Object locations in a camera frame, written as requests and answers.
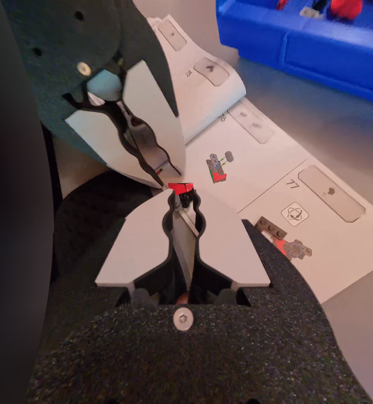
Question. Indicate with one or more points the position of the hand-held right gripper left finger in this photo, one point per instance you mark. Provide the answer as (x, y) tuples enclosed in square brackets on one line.
[(136, 246)]

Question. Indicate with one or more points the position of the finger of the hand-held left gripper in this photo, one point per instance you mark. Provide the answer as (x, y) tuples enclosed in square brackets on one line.
[(98, 132), (151, 104)]

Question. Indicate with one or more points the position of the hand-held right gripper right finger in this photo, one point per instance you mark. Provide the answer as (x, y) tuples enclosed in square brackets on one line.
[(230, 246)]

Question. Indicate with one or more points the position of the red and black toy piece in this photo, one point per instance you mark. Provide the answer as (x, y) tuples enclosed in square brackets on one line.
[(178, 187)]

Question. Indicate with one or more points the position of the dark grey toy brick plate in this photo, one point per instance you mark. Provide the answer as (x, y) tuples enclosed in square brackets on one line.
[(273, 228)]

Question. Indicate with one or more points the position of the white instruction booklet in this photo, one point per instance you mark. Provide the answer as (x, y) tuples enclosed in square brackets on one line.
[(252, 176)]

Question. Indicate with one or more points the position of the blue plastic bin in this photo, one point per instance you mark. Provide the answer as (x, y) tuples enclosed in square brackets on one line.
[(316, 47)]

